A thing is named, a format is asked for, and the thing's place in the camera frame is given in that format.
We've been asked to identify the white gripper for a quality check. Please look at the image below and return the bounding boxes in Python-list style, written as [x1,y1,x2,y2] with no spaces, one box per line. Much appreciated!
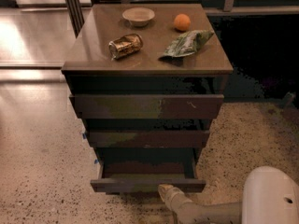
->
[158,184,193,211]

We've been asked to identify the brown bottom drawer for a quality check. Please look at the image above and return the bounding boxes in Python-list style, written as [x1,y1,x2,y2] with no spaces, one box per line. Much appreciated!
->
[91,156,206,193]

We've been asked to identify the brown drawer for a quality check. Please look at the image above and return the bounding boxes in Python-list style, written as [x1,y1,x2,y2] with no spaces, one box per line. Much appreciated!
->
[70,94,224,119]
[86,130,210,148]
[91,156,206,193]

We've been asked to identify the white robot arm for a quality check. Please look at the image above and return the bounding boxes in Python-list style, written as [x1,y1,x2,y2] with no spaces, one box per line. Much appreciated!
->
[158,166,299,224]

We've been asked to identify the brown middle drawer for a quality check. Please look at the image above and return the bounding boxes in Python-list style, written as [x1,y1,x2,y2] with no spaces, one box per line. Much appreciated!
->
[86,130,210,148]

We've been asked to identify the brown top drawer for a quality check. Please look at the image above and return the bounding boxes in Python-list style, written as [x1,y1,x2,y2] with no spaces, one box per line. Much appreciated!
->
[70,94,224,119]

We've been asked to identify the brown drawer cabinet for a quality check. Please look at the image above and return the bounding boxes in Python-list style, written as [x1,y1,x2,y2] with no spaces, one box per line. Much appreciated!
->
[61,3,234,166]

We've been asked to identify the crushed gold can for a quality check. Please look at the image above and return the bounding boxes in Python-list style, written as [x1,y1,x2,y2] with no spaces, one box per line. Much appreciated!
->
[108,34,143,60]

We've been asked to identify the green chip bag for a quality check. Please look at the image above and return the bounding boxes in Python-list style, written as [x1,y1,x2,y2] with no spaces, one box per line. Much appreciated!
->
[160,30,214,59]

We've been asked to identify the orange fruit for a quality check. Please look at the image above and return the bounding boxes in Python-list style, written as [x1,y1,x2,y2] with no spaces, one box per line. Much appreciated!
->
[174,14,191,32]

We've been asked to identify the white ceramic bowl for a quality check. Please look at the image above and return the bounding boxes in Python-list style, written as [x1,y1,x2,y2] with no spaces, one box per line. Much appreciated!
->
[122,7,155,27]

